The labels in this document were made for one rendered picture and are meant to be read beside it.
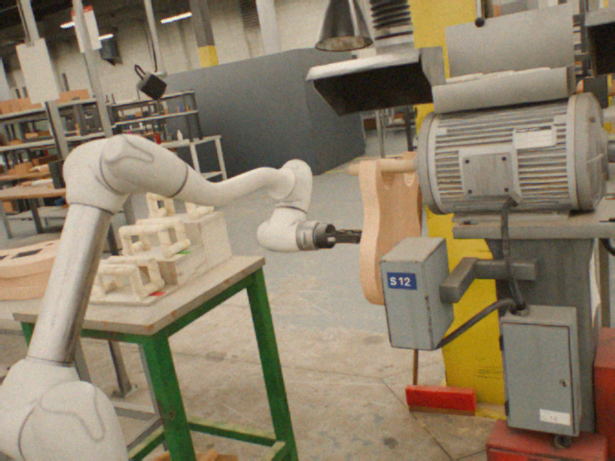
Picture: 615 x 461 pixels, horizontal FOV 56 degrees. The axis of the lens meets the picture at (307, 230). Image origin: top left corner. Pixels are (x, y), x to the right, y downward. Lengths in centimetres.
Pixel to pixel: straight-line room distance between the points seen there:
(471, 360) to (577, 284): 134
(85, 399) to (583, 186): 109
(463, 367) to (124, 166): 182
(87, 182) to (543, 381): 112
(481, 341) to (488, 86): 149
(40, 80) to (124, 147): 186
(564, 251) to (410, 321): 37
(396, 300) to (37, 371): 80
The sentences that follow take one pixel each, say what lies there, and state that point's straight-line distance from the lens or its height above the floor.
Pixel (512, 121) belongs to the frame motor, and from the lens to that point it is 136.
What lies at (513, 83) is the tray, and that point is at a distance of 134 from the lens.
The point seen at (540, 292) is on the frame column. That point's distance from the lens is 142.
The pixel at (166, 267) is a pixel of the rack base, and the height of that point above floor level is 100.
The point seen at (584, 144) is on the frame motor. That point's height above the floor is 129.
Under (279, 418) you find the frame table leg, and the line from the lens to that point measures 228.
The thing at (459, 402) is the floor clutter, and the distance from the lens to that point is 270.
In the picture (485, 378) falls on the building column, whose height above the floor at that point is 15.
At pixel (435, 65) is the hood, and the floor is 148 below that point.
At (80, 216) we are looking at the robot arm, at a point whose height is 127.
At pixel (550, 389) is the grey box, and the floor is 78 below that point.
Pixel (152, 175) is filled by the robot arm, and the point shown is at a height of 135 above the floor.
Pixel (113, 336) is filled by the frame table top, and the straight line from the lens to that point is 182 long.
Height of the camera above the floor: 149
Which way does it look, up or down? 14 degrees down
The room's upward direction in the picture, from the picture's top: 9 degrees counter-clockwise
